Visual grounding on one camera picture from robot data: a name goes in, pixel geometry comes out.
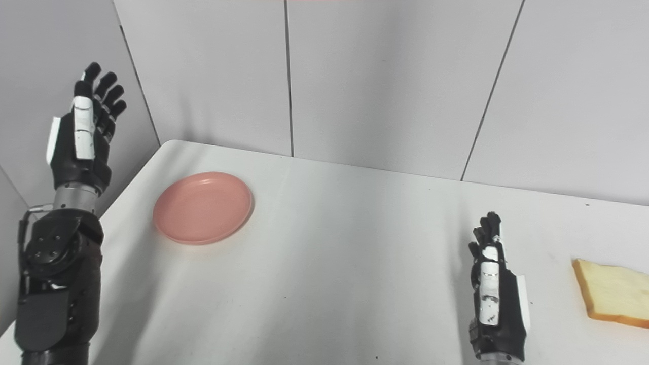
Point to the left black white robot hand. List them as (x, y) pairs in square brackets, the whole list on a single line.
[(81, 137)]

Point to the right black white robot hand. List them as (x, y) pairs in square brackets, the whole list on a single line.
[(497, 299)]

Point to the slice of white bread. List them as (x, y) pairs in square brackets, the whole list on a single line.
[(616, 294)]

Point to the pink round plate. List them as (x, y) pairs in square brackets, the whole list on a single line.
[(203, 207)]

